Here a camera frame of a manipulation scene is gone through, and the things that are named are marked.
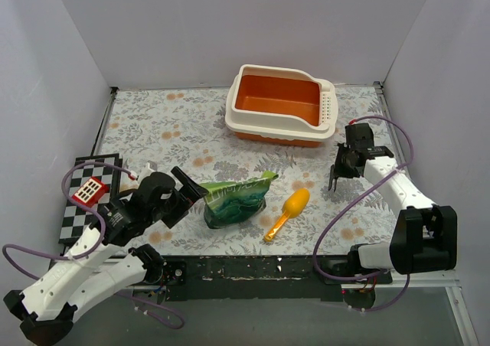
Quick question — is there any yellow plastic litter scoop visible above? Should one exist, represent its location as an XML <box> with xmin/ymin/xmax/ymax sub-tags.
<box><xmin>263</xmin><ymin>188</ymin><xmax>310</xmax><ymax>242</ymax></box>

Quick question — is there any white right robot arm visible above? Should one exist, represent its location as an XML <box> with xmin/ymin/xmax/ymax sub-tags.
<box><xmin>328</xmin><ymin>123</ymin><xmax>457</xmax><ymax>283</ymax></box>

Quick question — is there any floral patterned table mat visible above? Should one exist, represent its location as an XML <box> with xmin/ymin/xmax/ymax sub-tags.
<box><xmin>100</xmin><ymin>86</ymin><xmax>396</xmax><ymax>256</ymax></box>

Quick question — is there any red white toy block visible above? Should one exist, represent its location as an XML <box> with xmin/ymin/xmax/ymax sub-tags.
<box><xmin>72</xmin><ymin>177</ymin><xmax>109</xmax><ymax>207</ymax></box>

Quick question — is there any white and orange litter box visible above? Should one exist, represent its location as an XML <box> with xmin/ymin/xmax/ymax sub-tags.
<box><xmin>225</xmin><ymin>64</ymin><xmax>338</xmax><ymax>147</ymax></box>

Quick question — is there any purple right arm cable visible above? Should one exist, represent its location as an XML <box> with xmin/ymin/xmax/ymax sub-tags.
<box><xmin>312</xmin><ymin>115</ymin><xmax>416</xmax><ymax>312</ymax></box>

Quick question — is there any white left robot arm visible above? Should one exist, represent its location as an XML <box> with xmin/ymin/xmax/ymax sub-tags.
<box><xmin>3</xmin><ymin>167</ymin><xmax>208</xmax><ymax>345</ymax></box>

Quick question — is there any green cat litter bag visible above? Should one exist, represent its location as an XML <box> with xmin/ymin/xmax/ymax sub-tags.
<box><xmin>201</xmin><ymin>171</ymin><xmax>279</xmax><ymax>229</ymax></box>

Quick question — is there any black white checkerboard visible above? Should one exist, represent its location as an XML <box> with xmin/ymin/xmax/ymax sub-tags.
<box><xmin>58</xmin><ymin>165</ymin><xmax>121</xmax><ymax>246</ymax></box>

